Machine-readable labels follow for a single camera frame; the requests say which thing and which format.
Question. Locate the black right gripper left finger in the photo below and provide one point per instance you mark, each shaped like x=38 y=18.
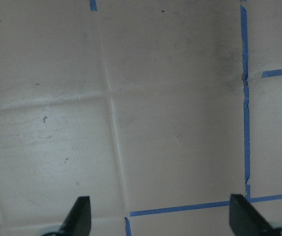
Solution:
x=78 y=220

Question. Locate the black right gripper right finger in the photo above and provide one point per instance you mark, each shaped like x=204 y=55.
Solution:
x=245 y=220

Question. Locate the brown paper table mat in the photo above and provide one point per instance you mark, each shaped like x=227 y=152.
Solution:
x=158 y=110

